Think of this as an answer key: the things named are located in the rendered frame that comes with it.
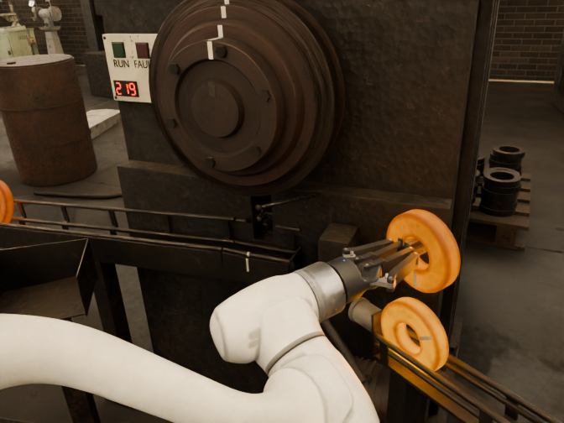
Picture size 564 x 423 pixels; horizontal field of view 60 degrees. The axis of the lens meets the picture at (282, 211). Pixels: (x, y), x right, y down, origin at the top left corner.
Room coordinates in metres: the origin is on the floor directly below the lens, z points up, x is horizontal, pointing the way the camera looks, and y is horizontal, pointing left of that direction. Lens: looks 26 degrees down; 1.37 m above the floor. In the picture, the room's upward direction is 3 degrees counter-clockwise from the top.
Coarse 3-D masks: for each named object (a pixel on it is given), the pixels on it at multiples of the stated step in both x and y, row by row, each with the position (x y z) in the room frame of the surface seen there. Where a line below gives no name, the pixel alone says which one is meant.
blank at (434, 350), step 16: (400, 304) 0.79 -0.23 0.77; (416, 304) 0.78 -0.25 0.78; (384, 320) 0.82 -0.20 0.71; (400, 320) 0.78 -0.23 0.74; (416, 320) 0.75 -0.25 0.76; (432, 320) 0.74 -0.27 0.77; (384, 336) 0.82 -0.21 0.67; (400, 336) 0.80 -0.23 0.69; (432, 336) 0.72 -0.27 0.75; (416, 352) 0.75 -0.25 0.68; (432, 352) 0.71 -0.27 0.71; (448, 352) 0.72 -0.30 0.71; (432, 368) 0.71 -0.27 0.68
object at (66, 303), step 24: (72, 240) 1.22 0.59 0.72; (0, 264) 1.18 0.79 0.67; (24, 264) 1.19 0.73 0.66; (48, 264) 1.20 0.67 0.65; (72, 264) 1.21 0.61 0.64; (0, 288) 1.17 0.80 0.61; (24, 288) 1.18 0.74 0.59; (48, 288) 1.17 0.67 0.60; (72, 288) 1.15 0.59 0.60; (0, 312) 1.08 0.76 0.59; (24, 312) 1.06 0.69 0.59; (48, 312) 1.05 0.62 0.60; (72, 312) 1.04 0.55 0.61; (72, 408) 1.07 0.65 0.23; (96, 408) 1.13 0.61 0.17
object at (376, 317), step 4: (376, 312) 0.84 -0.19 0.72; (380, 312) 0.84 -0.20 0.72; (372, 316) 0.83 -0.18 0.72; (376, 316) 0.83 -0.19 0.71; (380, 316) 0.84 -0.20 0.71; (372, 320) 0.83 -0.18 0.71; (376, 320) 0.83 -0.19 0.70; (380, 320) 0.83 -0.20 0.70; (372, 324) 0.83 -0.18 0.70; (376, 324) 0.83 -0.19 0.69; (380, 324) 0.83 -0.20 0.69; (372, 328) 0.83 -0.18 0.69; (376, 328) 0.83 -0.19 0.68; (380, 328) 0.83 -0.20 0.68; (372, 332) 0.83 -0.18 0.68; (380, 332) 0.83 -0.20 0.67; (372, 336) 0.82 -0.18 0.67; (372, 340) 0.82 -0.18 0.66; (376, 340) 0.82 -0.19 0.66; (376, 348) 0.82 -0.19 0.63; (376, 352) 0.82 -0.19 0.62
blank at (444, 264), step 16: (400, 224) 0.80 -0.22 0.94; (416, 224) 0.77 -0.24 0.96; (432, 224) 0.75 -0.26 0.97; (432, 240) 0.74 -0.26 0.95; (448, 240) 0.73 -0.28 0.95; (432, 256) 0.74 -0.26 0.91; (448, 256) 0.71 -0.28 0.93; (416, 272) 0.77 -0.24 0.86; (432, 272) 0.73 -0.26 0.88; (448, 272) 0.71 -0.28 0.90; (416, 288) 0.76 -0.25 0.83; (432, 288) 0.73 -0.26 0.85
